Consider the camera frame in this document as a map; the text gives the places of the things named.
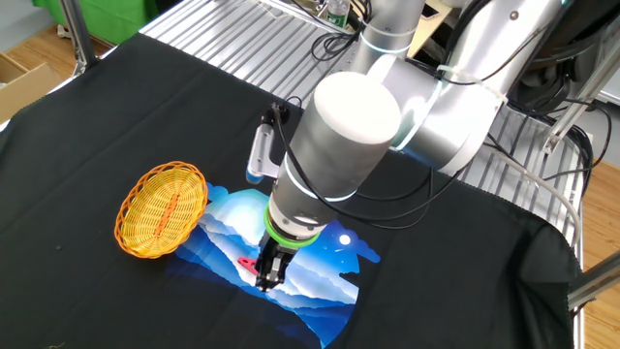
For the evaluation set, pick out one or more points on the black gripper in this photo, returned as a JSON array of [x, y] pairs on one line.
[[278, 253]]

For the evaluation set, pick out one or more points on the red plastic clamp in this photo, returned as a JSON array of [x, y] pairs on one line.
[[246, 263]]

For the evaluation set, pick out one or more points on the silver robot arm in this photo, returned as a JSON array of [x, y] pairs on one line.
[[339, 145]]

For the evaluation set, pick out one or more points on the orange yellow woven basket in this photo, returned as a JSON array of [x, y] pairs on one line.
[[162, 208]]

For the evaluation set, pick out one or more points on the clear plastic bottle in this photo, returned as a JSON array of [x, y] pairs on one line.
[[338, 12]]

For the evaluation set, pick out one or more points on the tan wooden board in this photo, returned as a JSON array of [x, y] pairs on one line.
[[426, 34]]

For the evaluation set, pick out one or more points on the brown cardboard box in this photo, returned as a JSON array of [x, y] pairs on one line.
[[24, 89]]

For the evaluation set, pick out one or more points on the black office chair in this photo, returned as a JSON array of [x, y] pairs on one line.
[[557, 72]]

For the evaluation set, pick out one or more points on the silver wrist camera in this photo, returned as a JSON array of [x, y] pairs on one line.
[[261, 155]]

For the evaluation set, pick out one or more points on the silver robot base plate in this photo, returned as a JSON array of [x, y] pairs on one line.
[[334, 77]]

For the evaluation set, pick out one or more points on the aluminium frame post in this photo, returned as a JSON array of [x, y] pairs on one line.
[[576, 102], [596, 281], [80, 39]]

